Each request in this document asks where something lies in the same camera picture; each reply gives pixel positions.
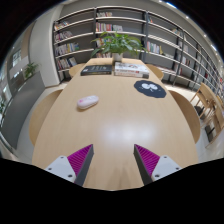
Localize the wooden chair near left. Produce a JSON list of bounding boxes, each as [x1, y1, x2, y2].
[[29, 89, 62, 144]]

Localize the wooden chairs at right table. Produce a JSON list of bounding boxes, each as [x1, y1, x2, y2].
[[194, 83, 224, 145]]

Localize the black book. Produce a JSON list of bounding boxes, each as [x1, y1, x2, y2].
[[81, 65, 112, 76]]

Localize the wooden chair near right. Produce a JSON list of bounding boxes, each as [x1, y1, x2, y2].
[[170, 90, 200, 143]]

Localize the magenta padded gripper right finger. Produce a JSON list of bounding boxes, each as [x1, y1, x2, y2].
[[134, 144, 181, 185]]

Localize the green potted plant white pot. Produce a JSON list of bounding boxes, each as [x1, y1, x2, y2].
[[91, 32, 148, 56]]

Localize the small plant on left counter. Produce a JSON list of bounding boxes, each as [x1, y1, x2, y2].
[[24, 63, 38, 79]]

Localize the white pink computer mouse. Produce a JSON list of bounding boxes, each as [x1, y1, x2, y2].
[[77, 95, 99, 109]]

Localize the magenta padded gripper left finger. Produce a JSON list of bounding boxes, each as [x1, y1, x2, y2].
[[45, 144, 94, 186]]

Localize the wooden chair far left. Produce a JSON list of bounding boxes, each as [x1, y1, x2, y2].
[[69, 63, 84, 78]]

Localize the dark round mouse pad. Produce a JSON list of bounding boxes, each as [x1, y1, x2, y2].
[[134, 80, 166, 98]]

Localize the wooden chair far right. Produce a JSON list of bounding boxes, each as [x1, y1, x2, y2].
[[147, 64, 164, 80]]

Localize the grey bookshelf with books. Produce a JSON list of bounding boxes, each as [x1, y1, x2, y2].
[[53, 6, 224, 99]]

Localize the wooden chair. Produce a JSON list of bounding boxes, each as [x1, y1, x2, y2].
[[69, 63, 84, 78], [29, 89, 62, 144], [147, 64, 164, 80], [170, 90, 200, 143]]

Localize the white red book stack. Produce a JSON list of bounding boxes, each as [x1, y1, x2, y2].
[[114, 62, 149, 79]]

